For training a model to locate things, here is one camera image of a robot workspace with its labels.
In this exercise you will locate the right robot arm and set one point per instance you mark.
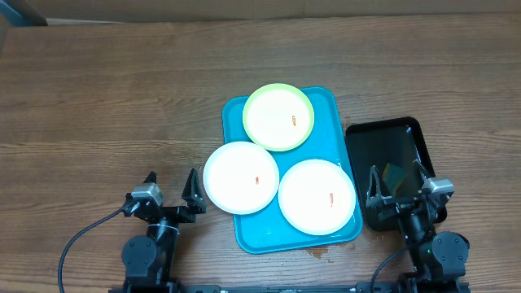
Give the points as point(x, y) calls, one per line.
point(438, 258)

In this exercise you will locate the white plate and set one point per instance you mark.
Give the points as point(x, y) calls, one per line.
point(241, 178)
point(317, 197)

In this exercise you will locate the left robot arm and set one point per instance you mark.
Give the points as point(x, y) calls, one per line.
point(149, 258)

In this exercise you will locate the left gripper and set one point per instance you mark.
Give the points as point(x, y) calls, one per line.
point(188, 216)

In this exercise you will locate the teal plastic tray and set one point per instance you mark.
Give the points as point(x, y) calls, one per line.
point(268, 230)

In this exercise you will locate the green yellow sponge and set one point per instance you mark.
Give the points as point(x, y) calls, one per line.
point(395, 179)

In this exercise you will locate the black water tray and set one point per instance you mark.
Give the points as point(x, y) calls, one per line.
point(396, 141)

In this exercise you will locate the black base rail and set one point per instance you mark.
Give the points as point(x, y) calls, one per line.
point(361, 287)

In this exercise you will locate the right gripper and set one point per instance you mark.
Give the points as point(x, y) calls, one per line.
point(395, 205)

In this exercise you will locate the light green plate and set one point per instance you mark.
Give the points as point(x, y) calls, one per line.
point(278, 117)

